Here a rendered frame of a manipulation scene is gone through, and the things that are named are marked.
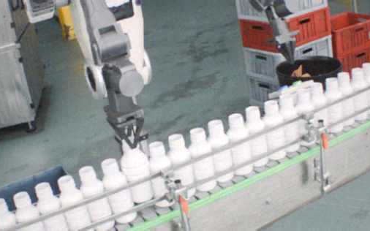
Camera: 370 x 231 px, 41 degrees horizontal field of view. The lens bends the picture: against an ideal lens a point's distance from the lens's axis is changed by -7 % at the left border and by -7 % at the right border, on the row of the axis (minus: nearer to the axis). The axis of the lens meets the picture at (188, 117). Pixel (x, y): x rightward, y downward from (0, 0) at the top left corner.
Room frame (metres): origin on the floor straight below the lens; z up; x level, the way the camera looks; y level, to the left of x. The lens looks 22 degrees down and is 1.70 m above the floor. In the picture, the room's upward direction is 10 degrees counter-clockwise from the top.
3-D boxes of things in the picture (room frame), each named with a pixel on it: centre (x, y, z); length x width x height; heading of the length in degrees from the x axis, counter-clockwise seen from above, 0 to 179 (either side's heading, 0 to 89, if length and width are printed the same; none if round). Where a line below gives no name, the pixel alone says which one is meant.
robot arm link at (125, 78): (1.12, 0.13, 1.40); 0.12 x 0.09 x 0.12; 25
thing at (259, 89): (3.78, -0.84, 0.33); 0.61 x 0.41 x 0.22; 121
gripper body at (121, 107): (1.16, 0.15, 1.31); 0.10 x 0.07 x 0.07; 25
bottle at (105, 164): (1.13, 0.20, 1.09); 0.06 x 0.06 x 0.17
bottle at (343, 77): (1.47, -0.49, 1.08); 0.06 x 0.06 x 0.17
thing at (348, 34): (4.17, -1.44, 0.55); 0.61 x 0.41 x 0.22; 118
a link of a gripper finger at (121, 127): (1.15, 0.14, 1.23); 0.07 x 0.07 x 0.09; 25
